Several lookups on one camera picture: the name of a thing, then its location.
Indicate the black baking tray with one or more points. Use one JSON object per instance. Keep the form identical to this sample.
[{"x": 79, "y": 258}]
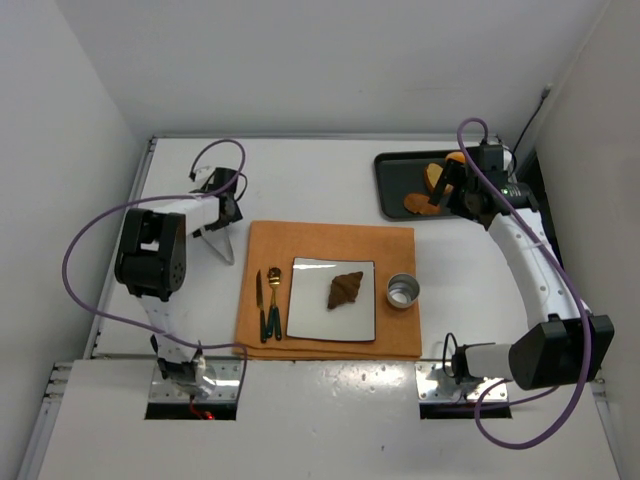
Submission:
[{"x": 398, "y": 174}]

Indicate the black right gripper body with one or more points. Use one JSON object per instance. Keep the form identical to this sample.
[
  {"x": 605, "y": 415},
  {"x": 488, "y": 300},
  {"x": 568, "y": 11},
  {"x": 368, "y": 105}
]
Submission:
[{"x": 454, "y": 181}]

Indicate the white square plate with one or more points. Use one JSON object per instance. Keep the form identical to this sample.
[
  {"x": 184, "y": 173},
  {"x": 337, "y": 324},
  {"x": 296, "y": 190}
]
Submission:
[{"x": 309, "y": 314}]

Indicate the metal base plate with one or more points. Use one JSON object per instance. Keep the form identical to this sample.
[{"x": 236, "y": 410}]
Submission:
[
  {"x": 220, "y": 384},
  {"x": 434, "y": 387}
]

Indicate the green handled gold spoon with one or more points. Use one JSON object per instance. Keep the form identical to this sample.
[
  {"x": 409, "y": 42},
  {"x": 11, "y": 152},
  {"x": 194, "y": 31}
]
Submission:
[{"x": 274, "y": 280}]

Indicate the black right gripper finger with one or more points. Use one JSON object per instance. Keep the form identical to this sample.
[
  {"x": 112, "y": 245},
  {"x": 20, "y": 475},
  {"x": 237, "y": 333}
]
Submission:
[
  {"x": 454, "y": 173},
  {"x": 438, "y": 189}
]

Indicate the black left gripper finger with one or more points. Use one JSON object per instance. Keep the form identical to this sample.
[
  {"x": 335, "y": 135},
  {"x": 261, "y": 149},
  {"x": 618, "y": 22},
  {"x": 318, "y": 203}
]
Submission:
[
  {"x": 229, "y": 211},
  {"x": 221, "y": 180}
]

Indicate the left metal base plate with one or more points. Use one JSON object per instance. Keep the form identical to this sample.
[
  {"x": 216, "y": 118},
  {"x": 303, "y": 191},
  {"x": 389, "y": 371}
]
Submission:
[{"x": 220, "y": 384}]

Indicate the stainless steel tongs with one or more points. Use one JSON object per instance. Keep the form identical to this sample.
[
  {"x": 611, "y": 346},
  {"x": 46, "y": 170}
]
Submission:
[{"x": 218, "y": 242}]

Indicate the brown croissant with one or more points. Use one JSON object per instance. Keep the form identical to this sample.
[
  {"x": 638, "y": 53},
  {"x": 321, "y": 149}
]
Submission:
[{"x": 344, "y": 289}]

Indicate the orange bread roll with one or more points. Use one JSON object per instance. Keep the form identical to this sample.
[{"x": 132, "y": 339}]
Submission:
[{"x": 432, "y": 174}]

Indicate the cream mug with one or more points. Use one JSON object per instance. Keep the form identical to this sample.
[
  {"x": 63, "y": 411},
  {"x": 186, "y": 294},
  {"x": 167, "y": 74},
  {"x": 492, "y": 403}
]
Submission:
[{"x": 402, "y": 291}]

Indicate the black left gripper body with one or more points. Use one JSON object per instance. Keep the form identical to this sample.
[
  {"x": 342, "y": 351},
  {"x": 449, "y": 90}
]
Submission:
[{"x": 220, "y": 225}]

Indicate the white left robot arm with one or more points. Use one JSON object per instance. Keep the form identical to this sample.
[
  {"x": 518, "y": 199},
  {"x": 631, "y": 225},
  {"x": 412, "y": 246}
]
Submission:
[{"x": 156, "y": 258}]

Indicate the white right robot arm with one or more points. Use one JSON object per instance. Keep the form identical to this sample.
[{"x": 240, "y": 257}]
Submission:
[{"x": 564, "y": 342}]

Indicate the toasted bread slice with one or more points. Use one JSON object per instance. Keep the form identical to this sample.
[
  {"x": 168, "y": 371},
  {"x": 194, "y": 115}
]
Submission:
[{"x": 419, "y": 204}]

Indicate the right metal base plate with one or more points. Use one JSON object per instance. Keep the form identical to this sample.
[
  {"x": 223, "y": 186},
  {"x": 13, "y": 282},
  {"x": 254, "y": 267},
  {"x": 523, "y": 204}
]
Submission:
[{"x": 434, "y": 387}]

